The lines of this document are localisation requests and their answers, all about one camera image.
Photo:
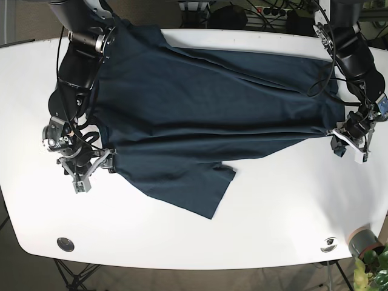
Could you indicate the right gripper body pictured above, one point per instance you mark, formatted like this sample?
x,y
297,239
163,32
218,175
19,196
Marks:
x,y
79,156

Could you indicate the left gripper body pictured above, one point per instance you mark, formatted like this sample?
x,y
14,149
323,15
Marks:
x,y
358,128

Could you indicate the dark navy blue T-shirt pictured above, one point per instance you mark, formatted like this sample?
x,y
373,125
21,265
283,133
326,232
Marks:
x,y
176,115

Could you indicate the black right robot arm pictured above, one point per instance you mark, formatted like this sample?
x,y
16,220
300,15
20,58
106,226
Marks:
x,y
91,30

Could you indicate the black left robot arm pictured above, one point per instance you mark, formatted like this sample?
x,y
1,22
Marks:
x,y
341,36

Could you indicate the left metal table grommet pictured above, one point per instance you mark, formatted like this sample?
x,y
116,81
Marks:
x,y
65,244

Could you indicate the metal table grommet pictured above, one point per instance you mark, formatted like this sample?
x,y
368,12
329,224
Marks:
x,y
65,244
329,245

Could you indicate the grey plant pot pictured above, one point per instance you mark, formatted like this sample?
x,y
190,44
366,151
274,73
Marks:
x,y
362,240

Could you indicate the right metal table grommet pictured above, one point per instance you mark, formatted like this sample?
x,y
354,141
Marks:
x,y
329,245

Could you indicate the green potted plant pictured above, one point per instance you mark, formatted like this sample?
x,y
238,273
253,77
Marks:
x,y
371,271

